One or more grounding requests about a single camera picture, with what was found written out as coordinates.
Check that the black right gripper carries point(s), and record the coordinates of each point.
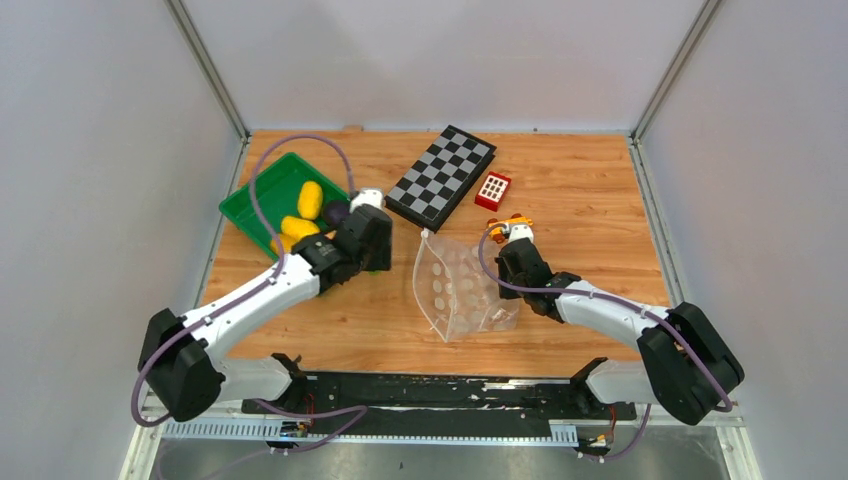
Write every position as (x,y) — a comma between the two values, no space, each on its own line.
(505,292)

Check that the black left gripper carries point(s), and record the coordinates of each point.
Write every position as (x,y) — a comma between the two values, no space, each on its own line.
(382,260)

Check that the dark purple fake eggplant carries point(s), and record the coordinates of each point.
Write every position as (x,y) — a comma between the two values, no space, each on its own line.
(334,212)

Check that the yellow fake lemon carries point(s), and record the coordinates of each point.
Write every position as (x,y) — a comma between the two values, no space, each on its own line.
(310,200)

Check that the clear zip top bag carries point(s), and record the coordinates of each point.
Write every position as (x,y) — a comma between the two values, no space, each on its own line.
(454,293)

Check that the brown fake potato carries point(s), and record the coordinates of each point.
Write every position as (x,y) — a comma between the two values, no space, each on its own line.
(282,243)

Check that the yellow fake banana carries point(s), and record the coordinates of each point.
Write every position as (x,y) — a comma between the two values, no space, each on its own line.
(298,228)

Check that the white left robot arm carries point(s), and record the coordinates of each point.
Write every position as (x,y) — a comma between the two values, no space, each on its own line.
(184,358)

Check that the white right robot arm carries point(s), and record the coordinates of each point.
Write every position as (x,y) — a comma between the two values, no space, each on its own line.
(685,363)

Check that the yellow toy block car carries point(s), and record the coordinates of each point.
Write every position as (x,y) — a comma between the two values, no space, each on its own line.
(514,219)

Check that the red white toy block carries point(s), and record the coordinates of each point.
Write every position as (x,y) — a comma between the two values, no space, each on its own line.
(492,191)

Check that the black grey checkerboard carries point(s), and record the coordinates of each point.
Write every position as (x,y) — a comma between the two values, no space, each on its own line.
(429,192)

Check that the green plastic tray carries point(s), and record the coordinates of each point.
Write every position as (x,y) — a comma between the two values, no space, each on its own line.
(257,208)

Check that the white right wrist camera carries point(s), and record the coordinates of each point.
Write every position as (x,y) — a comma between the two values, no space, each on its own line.
(519,231)

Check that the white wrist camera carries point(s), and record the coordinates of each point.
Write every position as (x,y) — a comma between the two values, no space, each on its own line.
(519,231)
(367,196)

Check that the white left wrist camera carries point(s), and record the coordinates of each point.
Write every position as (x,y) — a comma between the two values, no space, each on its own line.
(367,196)

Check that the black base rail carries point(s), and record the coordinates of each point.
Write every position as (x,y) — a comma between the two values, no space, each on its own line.
(404,405)

